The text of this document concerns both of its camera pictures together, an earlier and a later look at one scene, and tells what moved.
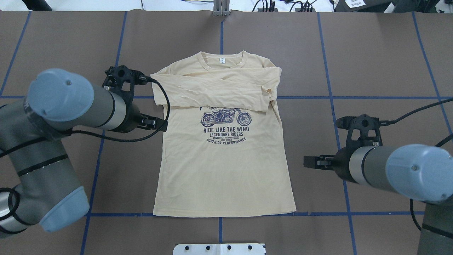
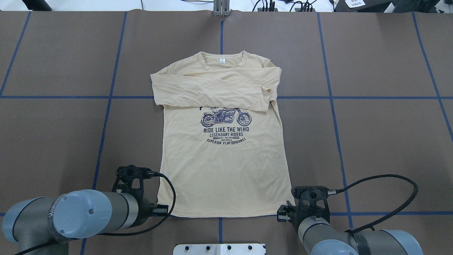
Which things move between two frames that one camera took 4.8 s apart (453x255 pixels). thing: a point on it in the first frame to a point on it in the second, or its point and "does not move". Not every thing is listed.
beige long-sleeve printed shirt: x=223 y=154 does not move
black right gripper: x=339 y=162 to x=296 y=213
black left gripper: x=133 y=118 to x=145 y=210
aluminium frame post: x=221 y=7 does not move
